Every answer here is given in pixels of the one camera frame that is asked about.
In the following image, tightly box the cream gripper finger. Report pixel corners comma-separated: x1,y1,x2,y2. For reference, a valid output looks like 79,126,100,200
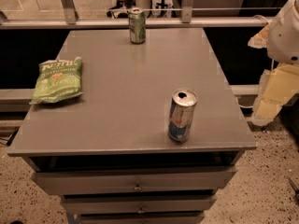
248,25,269,49
250,63,299,126

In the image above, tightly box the green soda can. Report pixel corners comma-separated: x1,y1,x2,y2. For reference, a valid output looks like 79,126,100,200
128,7,146,44

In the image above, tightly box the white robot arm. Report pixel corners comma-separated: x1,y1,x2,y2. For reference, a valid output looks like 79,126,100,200
248,0,299,126

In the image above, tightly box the blue silver energy drink can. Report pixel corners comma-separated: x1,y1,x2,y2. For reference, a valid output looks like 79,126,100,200
168,88,198,143

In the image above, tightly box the green jalapeno chip bag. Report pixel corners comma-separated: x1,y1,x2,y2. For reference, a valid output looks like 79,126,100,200
30,57,82,105

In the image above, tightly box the top grey drawer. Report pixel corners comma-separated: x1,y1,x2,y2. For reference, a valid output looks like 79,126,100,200
32,166,236,195

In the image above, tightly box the grey drawer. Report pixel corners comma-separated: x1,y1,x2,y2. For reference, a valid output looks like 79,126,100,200
62,194,216,215
32,166,236,195
78,212,205,224

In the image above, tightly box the middle grey drawer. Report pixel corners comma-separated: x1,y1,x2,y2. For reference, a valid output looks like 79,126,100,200
62,194,216,215

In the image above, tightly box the black office chair base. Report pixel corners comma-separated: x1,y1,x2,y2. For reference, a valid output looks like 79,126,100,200
107,0,134,19

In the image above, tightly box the grey drawer cabinet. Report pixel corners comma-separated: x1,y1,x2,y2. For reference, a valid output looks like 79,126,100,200
7,27,258,224

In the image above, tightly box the bottom grey drawer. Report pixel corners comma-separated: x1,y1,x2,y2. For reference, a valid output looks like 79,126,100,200
78,212,205,224

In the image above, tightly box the grey metal railing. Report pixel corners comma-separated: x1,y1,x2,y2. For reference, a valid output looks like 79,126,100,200
0,0,299,30

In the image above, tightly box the white cable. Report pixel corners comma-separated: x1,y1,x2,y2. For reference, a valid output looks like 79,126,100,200
253,14,271,26

